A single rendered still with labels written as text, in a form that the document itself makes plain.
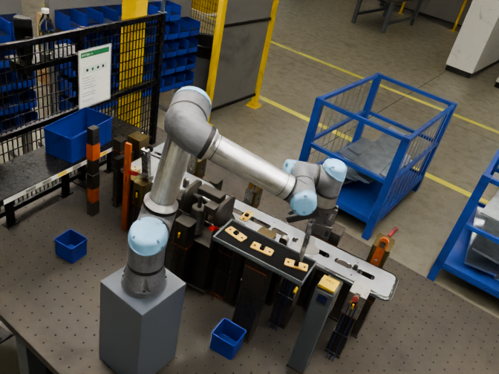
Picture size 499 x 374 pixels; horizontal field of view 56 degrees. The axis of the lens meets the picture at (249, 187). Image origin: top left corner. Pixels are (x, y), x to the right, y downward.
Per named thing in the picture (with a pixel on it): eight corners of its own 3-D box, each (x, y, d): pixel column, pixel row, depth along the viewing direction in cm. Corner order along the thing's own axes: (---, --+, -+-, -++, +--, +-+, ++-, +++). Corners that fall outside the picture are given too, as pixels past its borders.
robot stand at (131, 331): (135, 390, 166) (142, 315, 145) (99, 357, 175) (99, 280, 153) (175, 356, 181) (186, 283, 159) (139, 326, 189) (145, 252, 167)
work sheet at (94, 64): (110, 99, 254) (111, 42, 237) (79, 110, 236) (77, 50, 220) (108, 97, 255) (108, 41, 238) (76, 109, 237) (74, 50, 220)
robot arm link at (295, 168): (286, 171, 138) (323, 178, 138) (285, 153, 147) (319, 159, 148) (281, 193, 142) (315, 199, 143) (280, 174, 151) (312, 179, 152)
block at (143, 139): (145, 191, 265) (149, 136, 246) (136, 197, 259) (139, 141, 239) (134, 186, 268) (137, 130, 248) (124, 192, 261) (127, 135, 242)
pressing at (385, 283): (401, 274, 201) (402, 271, 200) (388, 306, 184) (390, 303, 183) (147, 153, 245) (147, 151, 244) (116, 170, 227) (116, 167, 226)
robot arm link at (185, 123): (168, 110, 116) (327, 199, 129) (176, 94, 126) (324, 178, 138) (149, 145, 122) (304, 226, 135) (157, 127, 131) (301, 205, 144)
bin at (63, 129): (112, 139, 242) (113, 116, 235) (72, 164, 217) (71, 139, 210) (86, 129, 245) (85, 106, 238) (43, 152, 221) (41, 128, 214)
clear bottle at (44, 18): (58, 53, 219) (56, 10, 208) (47, 56, 214) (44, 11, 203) (47, 49, 221) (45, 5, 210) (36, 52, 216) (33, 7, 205)
